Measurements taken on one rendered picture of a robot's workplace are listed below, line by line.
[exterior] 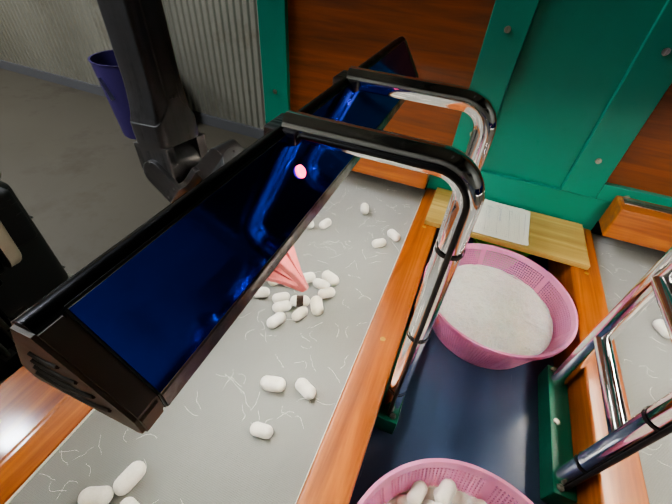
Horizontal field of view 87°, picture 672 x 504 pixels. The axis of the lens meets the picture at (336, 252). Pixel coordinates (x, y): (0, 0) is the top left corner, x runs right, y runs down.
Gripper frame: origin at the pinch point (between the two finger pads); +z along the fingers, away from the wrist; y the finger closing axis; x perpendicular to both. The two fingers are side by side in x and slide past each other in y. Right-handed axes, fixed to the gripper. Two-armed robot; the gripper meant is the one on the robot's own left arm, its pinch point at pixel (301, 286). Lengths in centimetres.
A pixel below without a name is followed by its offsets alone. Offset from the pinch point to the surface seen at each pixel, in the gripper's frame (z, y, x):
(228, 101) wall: -84, 192, 140
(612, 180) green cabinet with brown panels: 34, 50, -34
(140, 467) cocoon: -1.3, -27.2, 10.9
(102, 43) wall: -189, 197, 195
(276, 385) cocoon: 6.1, -12.2, 4.7
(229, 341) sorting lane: -1.3, -7.8, 12.9
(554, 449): 39.3, -3.2, -15.8
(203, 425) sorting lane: 2.1, -20.1, 10.4
